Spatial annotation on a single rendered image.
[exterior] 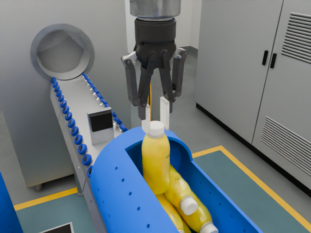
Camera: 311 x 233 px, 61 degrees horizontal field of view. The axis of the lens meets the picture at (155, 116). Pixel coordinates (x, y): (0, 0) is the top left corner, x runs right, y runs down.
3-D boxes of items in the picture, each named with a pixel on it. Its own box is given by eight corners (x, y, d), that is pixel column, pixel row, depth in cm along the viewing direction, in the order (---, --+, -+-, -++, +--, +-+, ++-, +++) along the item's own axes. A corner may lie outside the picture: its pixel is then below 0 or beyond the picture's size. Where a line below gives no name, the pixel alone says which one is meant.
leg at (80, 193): (83, 190, 216) (71, 125, 185) (85, 194, 212) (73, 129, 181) (77, 192, 214) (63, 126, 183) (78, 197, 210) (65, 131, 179)
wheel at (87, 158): (90, 152, 101) (85, 150, 100) (93, 159, 98) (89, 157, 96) (84, 161, 102) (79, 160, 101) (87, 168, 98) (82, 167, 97)
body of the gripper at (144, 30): (166, 12, 51) (165, 58, 56) (125, 15, 48) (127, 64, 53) (186, 18, 45) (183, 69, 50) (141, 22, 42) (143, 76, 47)
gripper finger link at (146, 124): (150, 106, 53) (147, 106, 53) (150, 135, 56) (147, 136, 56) (144, 100, 55) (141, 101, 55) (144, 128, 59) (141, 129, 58)
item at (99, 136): (113, 137, 119) (109, 106, 111) (115, 141, 116) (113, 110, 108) (91, 142, 115) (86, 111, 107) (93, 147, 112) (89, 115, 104)
